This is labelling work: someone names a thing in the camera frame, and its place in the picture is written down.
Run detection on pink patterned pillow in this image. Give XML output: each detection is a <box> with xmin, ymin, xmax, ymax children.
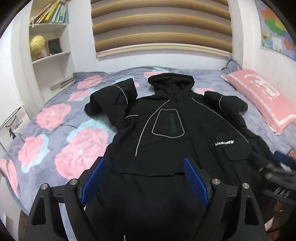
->
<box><xmin>221</xmin><ymin>69</ymin><xmax>295</xmax><ymax>135</ymax></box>

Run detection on brown striped window blind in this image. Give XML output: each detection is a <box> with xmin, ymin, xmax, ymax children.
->
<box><xmin>91</xmin><ymin>0</ymin><xmax>233</xmax><ymax>58</ymax></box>

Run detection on black hooded jacket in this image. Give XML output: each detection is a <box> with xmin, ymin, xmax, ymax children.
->
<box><xmin>85</xmin><ymin>73</ymin><xmax>271</xmax><ymax>240</ymax></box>

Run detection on white calligraphy paper bag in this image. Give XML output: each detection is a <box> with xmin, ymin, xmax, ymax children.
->
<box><xmin>0</xmin><ymin>106</ymin><xmax>31</xmax><ymax>151</ymax></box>

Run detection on white bookshelf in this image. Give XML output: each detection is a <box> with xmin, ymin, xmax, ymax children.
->
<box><xmin>21</xmin><ymin>1</ymin><xmax>75</xmax><ymax>105</ymax></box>

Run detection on black box on shelf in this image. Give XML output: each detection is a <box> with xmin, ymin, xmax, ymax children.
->
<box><xmin>48</xmin><ymin>38</ymin><xmax>62</xmax><ymax>55</ymax></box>

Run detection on grey items on ledge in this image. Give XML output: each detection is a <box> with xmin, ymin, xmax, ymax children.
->
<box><xmin>50</xmin><ymin>77</ymin><xmax>75</xmax><ymax>91</ymax></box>

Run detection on row of books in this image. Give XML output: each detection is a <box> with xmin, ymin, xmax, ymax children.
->
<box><xmin>30</xmin><ymin>1</ymin><xmax>70</xmax><ymax>26</ymax></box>

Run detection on grey pillow behind pink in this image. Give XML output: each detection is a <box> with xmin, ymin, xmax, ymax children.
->
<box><xmin>221</xmin><ymin>57</ymin><xmax>242</xmax><ymax>74</ymax></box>

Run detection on yellow globe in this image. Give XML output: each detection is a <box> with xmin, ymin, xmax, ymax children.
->
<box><xmin>30</xmin><ymin>35</ymin><xmax>46</xmax><ymax>59</ymax></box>

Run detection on wall map poster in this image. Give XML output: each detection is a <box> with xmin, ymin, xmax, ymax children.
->
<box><xmin>255</xmin><ymin>1</ymin><xmax>295</xmax><ymax>61</ymax></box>

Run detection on grey floral bed blanket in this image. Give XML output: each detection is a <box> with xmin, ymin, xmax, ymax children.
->
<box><xmin>0</xmin><ymin>66</ymin><xmax>296</xmax><ymax>223</ymax></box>

